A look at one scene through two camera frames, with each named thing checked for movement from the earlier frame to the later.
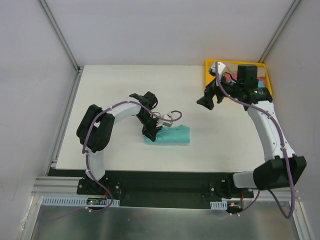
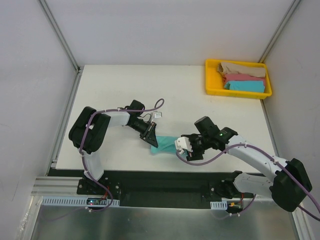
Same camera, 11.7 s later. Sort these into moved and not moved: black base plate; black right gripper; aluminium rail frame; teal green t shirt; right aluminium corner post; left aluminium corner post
Moved: black right gripper; teal green t shirt
Not moved: aluminium rail frame; black base plate; left aluminium corner post; right aluminium corner post
